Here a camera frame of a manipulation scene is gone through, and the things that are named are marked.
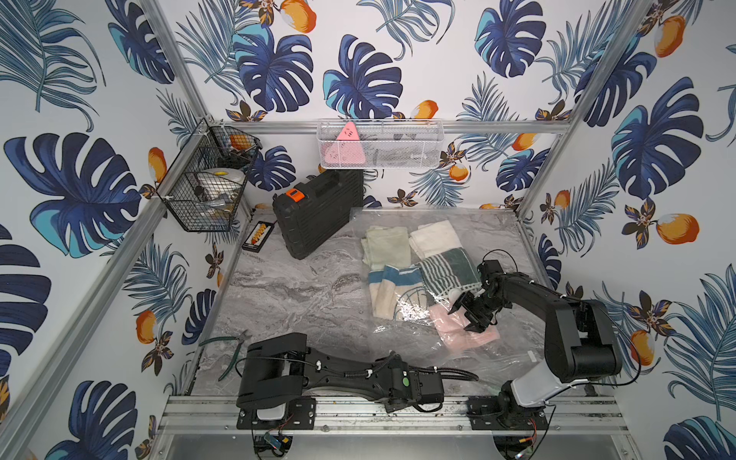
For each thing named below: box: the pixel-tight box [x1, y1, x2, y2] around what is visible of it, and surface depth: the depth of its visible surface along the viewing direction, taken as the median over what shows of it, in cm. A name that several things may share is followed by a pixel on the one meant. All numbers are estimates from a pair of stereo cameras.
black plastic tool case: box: [272, 169, 364, 260], surface depth 96 cm
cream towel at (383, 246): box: [361, 226, 412, 272], surface depth 108 cm
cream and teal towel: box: [368, 264, 429, 321], surface depth 94 cm
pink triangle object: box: [323, 120, 366, 165], surface depth 92 cm
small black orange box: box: [241, 220, 276, 253], surface depth 112 cm
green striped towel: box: [418, 247, 483, 299], surface depth 99 cm
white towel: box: [408, 219, 463, 260], surface depth 113 cm
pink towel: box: [429, 302, 502, 350], surface depth 89 cm
